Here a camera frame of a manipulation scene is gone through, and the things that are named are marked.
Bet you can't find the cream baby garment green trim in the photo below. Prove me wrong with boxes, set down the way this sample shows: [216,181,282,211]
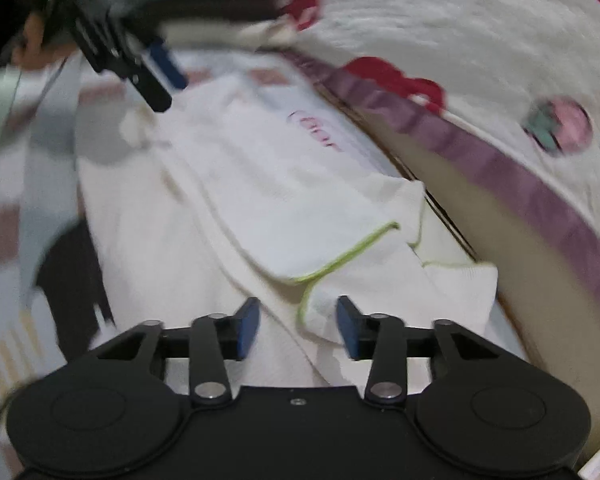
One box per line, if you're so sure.
[76,67,524,386]

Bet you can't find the person left hand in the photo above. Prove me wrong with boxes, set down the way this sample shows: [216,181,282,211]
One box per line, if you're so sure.
[10,13,76,70]

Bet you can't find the black folded garment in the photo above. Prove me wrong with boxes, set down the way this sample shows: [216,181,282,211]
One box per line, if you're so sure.
[128,0,284,26]

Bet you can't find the checkered bed sheet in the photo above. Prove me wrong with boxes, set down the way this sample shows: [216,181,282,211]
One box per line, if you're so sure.
[0,49,531,480]

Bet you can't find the white quilt red bears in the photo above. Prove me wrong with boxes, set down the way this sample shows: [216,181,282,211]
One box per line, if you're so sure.
[288,0,600,302]

